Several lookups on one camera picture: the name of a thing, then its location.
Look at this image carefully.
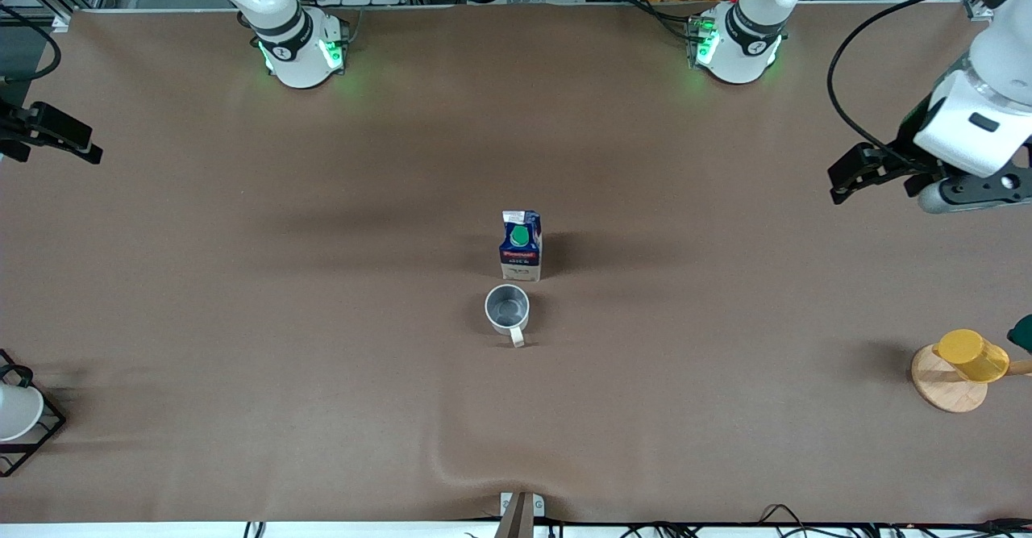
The blue white milk carton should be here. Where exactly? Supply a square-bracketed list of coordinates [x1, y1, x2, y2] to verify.
[498, 210, 543, 283]

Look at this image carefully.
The white mug with handle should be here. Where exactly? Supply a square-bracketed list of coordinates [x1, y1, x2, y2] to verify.
[484, 284, 531, 348]

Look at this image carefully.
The yellow plastic cup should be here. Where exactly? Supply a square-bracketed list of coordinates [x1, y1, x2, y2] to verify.
[933, 328, 1010, 383]

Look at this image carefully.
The round wooden board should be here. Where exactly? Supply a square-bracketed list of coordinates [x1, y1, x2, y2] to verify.
[911, 343, 989, 414]

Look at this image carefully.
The brown table cover cloth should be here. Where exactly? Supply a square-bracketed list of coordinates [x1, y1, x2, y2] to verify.
[0, 2, 1032, 524]

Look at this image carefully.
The white bowl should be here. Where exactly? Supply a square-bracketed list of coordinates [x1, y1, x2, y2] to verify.
[0, 382, 45, 442]

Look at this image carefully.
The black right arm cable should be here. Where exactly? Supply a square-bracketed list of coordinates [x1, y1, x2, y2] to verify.
[0, 6, 62, 84]

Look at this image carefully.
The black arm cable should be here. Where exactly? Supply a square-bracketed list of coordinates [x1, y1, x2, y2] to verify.
[827, 0, 980, 161]
[0, 6, 62, 84]

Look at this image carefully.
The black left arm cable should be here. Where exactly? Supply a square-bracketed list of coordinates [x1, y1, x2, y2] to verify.
[827, 0, 980, 161]

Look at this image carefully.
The black wire rack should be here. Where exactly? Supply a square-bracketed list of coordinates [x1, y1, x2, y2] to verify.
[0, 348, 67, 478]

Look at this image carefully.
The metal table bracket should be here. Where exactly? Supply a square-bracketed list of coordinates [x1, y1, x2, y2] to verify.
[500, 492, 546, 520]

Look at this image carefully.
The brown wooden post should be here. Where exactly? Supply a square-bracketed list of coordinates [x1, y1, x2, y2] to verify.
[494, 492, 535, 538]

